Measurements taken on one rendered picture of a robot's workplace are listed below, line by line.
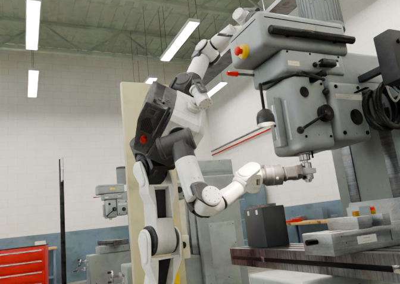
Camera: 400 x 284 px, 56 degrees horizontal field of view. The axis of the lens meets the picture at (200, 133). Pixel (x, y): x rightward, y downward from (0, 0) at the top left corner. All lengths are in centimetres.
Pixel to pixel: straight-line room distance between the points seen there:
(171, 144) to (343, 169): 93
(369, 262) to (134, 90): 246
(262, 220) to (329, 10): 104
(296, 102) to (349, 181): 59
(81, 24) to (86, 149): 323
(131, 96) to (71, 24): 714
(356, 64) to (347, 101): 22
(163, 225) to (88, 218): 854
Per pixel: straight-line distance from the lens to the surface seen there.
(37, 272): 572
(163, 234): 186
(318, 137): 161
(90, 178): 1048
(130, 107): 324
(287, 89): 162
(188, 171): 146
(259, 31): 160
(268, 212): 187
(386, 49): 168
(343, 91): 176
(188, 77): 187
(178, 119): 163
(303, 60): 167
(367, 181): 194
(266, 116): 147
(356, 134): 173
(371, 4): 728
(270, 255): 175
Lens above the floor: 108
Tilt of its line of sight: 13 degrees up
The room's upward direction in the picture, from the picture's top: 6 degrees counter-clockwise
